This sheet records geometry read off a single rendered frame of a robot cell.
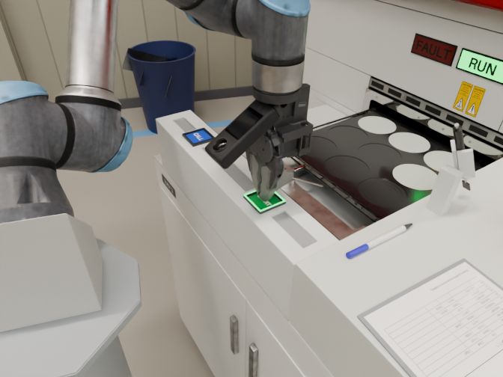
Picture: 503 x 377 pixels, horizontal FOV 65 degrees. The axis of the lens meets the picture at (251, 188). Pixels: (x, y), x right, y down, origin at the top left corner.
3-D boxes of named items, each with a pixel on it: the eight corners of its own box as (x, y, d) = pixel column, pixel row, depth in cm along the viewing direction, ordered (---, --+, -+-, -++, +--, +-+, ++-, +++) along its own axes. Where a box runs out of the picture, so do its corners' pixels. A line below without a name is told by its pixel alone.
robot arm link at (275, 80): (272, 70, 51) (239, 52, 57) (270, 102, 54) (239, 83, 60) (316, 60, 55) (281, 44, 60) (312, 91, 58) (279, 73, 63)
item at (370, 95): (364, 115, 122) (370, 86, 117) (499, 188, 93) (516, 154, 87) (359, 117, 122) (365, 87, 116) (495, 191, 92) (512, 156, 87)
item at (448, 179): (443, 195, 72) (468, 131, 64) (462, 206, 69) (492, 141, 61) (421, 206, 69) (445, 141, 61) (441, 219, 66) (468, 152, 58)
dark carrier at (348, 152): (375, 111, 114) (376, 110, 114) (486, 169, 91) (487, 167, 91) (279, 143, 99) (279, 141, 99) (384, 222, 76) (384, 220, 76)
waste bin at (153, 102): (195, 107, 315) (189, 31, 280) (206, 135, 280) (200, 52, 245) (131, 114, 304) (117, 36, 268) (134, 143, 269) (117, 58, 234)
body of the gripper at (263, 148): (311, 156, 65) (319, 87, 58) (268, 172, 61) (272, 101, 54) (283, 137, 70) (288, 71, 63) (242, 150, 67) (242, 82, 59)
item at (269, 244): (194, 155, 108) (189, 108, 99) (329, 296, 71) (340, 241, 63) (162, 165, 104) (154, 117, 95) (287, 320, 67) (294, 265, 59)
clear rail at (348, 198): (275, 143, 100) (275, 138, 99) (388, 229, 75) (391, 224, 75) (270, 144, 100) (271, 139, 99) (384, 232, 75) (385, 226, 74)
